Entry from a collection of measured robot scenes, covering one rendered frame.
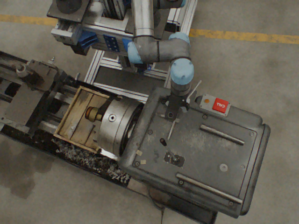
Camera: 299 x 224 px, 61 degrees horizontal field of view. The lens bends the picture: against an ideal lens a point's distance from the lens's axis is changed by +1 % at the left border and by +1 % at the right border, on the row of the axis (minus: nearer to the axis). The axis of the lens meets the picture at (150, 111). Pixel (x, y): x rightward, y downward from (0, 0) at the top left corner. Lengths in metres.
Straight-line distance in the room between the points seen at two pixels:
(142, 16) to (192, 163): 0.64
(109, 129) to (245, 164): 0.64
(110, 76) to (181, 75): 1.71
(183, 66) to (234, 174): 0.55
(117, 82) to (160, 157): 1.43
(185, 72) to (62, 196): 1.97
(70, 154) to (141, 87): 0.92
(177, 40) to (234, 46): 2.05
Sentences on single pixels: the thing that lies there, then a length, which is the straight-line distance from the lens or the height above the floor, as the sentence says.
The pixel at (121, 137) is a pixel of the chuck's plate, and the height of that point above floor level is 1.21.
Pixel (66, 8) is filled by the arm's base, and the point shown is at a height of 1.20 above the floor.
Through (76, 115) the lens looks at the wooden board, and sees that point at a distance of 1.66.
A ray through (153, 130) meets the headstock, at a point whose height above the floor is 1.26.
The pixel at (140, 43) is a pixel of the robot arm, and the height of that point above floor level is 1.64.
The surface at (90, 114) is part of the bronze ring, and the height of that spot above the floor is 1.12.
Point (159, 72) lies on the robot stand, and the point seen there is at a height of 0.22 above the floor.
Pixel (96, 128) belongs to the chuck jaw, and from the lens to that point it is 1.35.
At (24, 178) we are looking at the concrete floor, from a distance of 2.72.
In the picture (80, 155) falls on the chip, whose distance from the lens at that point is 1.91.
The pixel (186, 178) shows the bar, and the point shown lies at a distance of 1.10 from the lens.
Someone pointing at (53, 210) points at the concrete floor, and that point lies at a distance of 2.58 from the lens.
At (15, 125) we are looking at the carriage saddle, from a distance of 1.76.
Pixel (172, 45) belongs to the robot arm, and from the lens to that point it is 0.89.
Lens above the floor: 2.37
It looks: 71 degrees down
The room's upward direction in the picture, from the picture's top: 10 degrees counter-clockwise
